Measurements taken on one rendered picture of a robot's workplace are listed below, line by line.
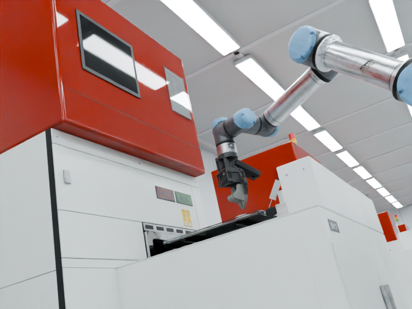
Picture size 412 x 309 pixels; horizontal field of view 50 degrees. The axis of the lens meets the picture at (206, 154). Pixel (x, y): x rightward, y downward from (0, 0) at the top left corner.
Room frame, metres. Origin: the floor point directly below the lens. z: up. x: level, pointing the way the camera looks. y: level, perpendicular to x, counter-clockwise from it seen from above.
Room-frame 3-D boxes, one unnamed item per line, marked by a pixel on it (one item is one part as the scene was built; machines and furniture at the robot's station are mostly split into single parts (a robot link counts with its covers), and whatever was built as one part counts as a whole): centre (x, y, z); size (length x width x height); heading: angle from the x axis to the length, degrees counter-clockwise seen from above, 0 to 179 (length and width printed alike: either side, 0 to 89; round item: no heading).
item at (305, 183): (1.36, -0.34, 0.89); 0.55 x 0.09 x 0.14; 154
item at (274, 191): (1.75, -0.25, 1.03); 0.06 x 0.04 x 0.13; 64
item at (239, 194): (1.59, -0.09, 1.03); 0.06 x 0.03 x 0.09; 123
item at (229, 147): (1.60, -0.08, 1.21); 0.08 x 0.08 x 0.05
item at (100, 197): (1.50, 0.25, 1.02); 0.81 x 0.03 x 0.40; 154
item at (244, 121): (1.54, -0.16, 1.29); 0.11 x 0.11 x 0.08; 42
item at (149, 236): (1.66, 0.16, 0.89); 0.44 x 0.02 x 0.10; 154
